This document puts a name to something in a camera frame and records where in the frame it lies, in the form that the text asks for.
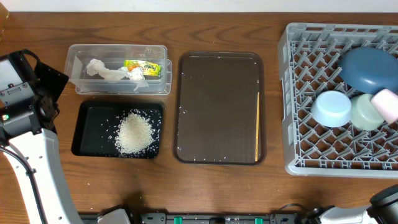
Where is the white tissue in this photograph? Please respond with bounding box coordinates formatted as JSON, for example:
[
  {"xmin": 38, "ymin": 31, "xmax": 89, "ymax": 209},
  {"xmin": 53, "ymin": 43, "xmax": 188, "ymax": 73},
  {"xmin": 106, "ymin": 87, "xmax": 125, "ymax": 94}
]
[{"xmin": 86, "ymin": 58, "xmax": 149, "ymax": 91}]

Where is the yellow snack wrapper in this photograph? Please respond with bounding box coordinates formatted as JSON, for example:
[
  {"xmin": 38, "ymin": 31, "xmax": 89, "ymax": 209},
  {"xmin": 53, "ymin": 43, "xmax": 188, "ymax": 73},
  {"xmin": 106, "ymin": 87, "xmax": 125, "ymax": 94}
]
[{"xmin": 123, "ymin": 60, "xmax": 162, "ymax": 77}]

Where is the pile of rice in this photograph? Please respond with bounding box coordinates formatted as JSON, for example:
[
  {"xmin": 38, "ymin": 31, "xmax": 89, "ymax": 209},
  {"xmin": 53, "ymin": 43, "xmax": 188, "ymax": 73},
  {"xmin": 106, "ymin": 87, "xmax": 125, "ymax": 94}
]
[{"xmin": 103, "ymin": 109, "xmax": 162, "ymax": 159}]

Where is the light blue bowl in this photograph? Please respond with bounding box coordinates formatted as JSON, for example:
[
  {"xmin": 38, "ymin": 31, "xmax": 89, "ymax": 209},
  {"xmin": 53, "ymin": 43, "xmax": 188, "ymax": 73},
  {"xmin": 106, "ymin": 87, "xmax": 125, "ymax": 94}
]
[{"xmin": 310, "ymin": 91, "xmax": 352, "ymax": 128}]

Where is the dark blue plate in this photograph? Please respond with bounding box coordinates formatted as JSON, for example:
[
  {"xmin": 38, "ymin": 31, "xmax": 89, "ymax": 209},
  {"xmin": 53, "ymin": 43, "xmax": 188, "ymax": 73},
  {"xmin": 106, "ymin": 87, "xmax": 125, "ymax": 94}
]
[{"xmin": 338, "ymin": 47, "xmax": 397, "ymax": 95}]

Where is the light green bowl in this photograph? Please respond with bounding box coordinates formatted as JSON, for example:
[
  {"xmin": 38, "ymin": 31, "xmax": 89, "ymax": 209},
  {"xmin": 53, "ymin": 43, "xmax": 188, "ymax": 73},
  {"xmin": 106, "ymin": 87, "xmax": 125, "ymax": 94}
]
[{"xmin": 351, "ymin": 93, "xmax": 384, "ymax": 131}]

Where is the pink cup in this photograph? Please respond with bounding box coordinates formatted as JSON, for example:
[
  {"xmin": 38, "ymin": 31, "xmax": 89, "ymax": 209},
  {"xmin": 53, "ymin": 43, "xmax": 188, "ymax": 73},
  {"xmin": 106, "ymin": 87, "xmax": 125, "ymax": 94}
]
[{"xmin": 371, "ymin": 89, "xmax": 397, "ymax": 124}]

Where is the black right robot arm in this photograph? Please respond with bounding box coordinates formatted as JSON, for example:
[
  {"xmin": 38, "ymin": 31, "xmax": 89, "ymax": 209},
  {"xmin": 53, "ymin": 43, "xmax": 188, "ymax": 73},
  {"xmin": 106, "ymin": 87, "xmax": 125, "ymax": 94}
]
[{"xmin": 300, "ymin": 184, "xmax": 397, "ymax": 224}]

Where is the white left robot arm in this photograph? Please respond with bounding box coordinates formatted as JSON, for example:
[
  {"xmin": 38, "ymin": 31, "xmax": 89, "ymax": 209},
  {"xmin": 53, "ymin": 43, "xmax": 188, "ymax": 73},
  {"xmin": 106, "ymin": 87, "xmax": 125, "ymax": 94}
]
[{"xmin": 1, "ymin": 53, "xmax": 82, "ymax": 223}]

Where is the grey dishwasher rack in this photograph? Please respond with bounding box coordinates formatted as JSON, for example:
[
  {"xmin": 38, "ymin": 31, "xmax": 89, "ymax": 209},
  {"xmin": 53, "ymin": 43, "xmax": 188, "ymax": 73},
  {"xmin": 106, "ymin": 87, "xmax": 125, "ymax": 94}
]
[{"xmin": 278, "ymin": 23, "xmax": 397, "ymax": 179}]

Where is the black plastic tray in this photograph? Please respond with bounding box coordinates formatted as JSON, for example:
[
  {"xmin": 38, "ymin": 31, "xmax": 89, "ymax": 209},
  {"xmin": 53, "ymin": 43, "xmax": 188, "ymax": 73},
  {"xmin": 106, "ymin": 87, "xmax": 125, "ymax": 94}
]
[{"xmin": 72, "ymin": 100, "xmax": 163, "ymax": 159}]

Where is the clear plastic bin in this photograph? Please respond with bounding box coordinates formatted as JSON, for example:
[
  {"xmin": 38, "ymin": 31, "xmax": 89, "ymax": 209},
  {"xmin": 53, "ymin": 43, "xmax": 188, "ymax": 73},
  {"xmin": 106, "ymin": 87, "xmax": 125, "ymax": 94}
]
[{"xmin": 65, "ymin": 44, "xmax": 168, "ymax": 84}]

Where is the brown serving tray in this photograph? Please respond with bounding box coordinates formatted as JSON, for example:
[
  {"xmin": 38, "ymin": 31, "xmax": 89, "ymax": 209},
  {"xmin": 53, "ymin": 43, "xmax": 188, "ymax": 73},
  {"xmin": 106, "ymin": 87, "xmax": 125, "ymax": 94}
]
[{"xmin": 173, "ymin": 51, "xmax": 267, "ymax": 166}]

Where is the wooden chopstick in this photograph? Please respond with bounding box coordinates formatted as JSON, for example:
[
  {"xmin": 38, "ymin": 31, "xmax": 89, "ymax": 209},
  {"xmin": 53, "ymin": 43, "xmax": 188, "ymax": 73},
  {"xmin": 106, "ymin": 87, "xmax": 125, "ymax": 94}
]
[{"xmin": 254, "ymin": 92, "xmax": 260, "ymax": 162}]

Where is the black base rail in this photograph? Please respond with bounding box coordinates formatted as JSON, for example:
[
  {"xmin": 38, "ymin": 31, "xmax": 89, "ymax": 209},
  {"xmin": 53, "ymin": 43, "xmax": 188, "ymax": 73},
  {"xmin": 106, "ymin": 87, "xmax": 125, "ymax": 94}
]
[{"xmin": 79, "ymin": 212, "xmax": 312, "ymax": 224}]

